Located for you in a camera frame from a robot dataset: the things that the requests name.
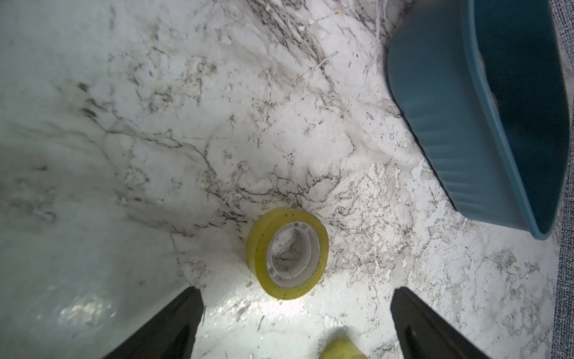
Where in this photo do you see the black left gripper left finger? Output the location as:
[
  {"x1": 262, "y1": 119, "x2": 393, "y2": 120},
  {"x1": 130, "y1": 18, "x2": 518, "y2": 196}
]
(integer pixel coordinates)
[{"x1": 106, "y1": 287, "x2": 205, "y2": 358}]

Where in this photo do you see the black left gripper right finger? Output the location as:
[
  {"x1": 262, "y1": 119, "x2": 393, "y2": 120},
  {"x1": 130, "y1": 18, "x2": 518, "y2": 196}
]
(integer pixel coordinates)
[{"x1": 390, "y1": 287, "x2": 487, "y2": 358}]

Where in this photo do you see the yellow tape roll lower left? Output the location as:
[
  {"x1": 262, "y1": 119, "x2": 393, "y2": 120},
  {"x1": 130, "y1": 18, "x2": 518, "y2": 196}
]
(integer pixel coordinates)
[{"x1": 247, "y1": 207, "x2": 329, "y2": 300}]

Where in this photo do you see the yellow tape roll bottom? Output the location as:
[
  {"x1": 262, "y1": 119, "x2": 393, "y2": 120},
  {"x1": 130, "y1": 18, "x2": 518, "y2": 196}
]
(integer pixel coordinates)
[{"x1": 319, "y1": 339, "x2": 367, "y2": 359}]

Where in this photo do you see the teal storage box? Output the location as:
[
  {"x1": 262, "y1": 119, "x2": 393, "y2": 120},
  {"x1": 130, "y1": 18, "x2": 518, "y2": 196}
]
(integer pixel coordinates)
[{"x1": 387, "y1": 1, "x2": 570, "y2": 240}]

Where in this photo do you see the yellow tape roll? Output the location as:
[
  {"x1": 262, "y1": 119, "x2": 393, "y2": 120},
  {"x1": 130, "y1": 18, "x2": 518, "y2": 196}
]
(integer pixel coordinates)
[
  {"x1": 319, "y1": 339, "x2": 367, "y2": 359},
  {"x1": 247, "y1": 207, "x2": 329, "y2": 300}
]

